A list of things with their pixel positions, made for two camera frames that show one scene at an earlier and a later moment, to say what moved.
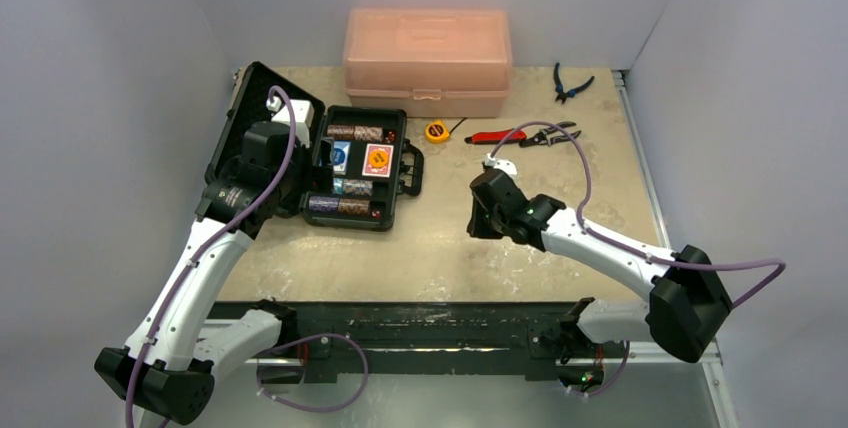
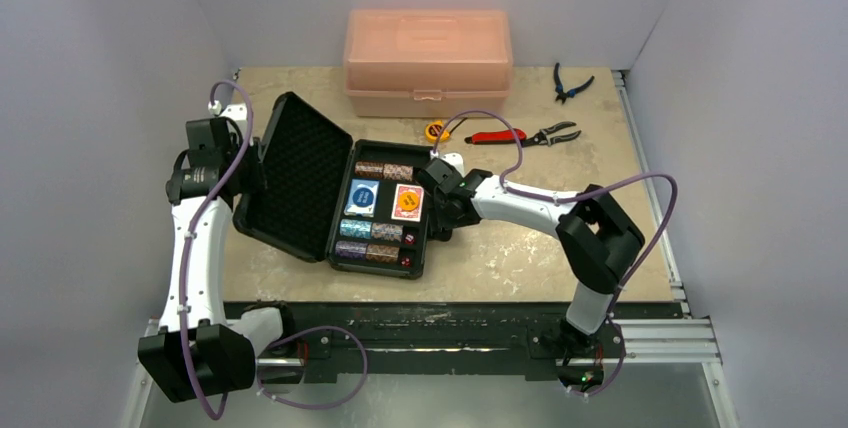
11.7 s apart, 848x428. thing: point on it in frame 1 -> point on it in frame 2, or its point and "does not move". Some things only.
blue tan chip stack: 358,187 -> 387,231
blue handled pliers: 560,89 does not move
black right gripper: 481,206 -> 436,192
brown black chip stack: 354,206 -> 383,253
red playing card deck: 377,160 -> 407,202
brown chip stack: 355,132 -> 388,171
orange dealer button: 378,158 -> 408,201
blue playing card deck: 340,156 -> 362,198
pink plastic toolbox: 426,63 does not move
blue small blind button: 338,156 -> 363,197
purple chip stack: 323,204 -> 351,250
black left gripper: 317,178 -> 258,181
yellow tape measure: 437,131 does not move
